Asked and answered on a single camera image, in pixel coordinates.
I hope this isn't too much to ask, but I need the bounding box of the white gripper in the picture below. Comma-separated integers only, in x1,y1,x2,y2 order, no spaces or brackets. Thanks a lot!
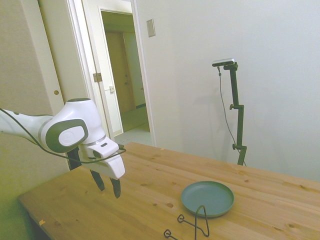
78,145,126,199

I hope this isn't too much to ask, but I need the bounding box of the blue-grey round plate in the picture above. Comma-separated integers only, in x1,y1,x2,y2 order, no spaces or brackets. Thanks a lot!
180,180,235,218

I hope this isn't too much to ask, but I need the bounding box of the white open door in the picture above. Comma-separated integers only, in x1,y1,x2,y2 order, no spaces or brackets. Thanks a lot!
93,0,124,138

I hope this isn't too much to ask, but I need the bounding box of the tan wooden hallway door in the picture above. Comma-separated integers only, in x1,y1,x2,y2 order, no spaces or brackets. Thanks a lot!
104,29,137,113

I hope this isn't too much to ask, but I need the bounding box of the beige sliding closet door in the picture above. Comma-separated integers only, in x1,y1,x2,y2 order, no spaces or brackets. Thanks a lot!
19,0,68,117

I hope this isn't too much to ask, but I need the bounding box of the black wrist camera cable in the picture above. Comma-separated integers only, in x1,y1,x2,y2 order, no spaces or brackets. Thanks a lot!
0,107,127,165

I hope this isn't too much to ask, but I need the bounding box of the black wire plate stand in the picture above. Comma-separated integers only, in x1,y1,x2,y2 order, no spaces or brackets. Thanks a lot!
163,205,210,239

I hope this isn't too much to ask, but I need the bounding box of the white door frame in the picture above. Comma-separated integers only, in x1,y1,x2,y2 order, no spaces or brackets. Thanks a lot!
65,0,158,148

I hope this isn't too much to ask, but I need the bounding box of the grey camera cable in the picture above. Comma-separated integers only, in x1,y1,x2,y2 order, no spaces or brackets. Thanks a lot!
216,66,247,167

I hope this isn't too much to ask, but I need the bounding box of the beige wall switch plate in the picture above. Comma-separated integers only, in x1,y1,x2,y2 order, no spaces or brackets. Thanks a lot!
146,18,156,38

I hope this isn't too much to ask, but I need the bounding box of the silver camera on stand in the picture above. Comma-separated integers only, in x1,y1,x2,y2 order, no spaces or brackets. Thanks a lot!
211,57,236,68

